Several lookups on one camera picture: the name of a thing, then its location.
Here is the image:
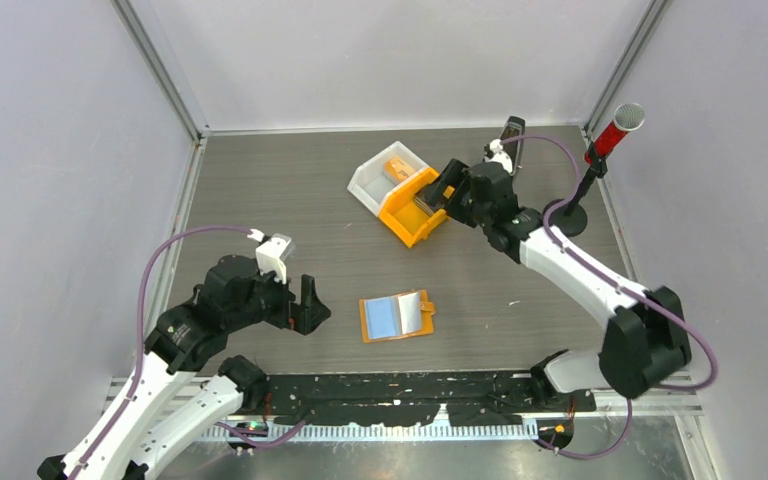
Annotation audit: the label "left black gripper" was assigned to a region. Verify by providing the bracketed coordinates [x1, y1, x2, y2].
[227, 258, 330, 333]

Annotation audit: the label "blue credit card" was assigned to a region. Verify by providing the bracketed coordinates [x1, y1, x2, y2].
[364, 297, 400, 340]

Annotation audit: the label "orange card holder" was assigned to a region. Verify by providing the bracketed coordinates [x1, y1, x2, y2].
[359, 290, 436, 344]

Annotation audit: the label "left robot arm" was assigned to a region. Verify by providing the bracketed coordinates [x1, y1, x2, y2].
[37, 255, 331, 479]

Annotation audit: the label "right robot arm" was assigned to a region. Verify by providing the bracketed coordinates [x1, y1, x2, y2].
[417, 159, 692, 411]

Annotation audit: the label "black cards in yellow bin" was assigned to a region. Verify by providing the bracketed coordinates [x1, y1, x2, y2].
[413, 188, 440, 216]

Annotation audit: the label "yellow plastic bin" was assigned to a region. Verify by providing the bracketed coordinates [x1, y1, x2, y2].
[377, 167, 449, 248]

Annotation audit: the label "orange box in white bin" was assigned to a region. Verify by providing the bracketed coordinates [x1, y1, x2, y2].
[383, 156, 416, 184]

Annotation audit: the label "white plastic bin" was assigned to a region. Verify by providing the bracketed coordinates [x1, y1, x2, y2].
[347, 141, 429, 217]

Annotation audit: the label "black metronome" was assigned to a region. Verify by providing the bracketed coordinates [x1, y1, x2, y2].
[500, 116, 526, 177]

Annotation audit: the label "black microphone stand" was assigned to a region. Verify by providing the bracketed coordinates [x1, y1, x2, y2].
[543, 142, 607, 237]

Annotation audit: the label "red microphone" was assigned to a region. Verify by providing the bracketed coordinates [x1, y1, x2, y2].
[585, 103, 645, 165]

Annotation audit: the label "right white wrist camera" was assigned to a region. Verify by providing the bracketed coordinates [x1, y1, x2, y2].
[483, 139, 516, 176]

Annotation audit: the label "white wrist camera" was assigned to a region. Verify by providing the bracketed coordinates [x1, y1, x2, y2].
[247, 229, 295, 284]
[483, 139, 516, 176]

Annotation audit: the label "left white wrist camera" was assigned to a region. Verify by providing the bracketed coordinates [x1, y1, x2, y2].
[247, 229, 295, 284]

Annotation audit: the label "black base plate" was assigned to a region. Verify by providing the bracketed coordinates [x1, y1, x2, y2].
[237, 370, 596, 427]

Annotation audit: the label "white toothed rail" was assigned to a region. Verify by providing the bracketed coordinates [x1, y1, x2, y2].
[191, 422, 544, 444]

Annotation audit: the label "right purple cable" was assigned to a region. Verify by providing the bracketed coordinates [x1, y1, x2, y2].
[499, 134, 721, 392]

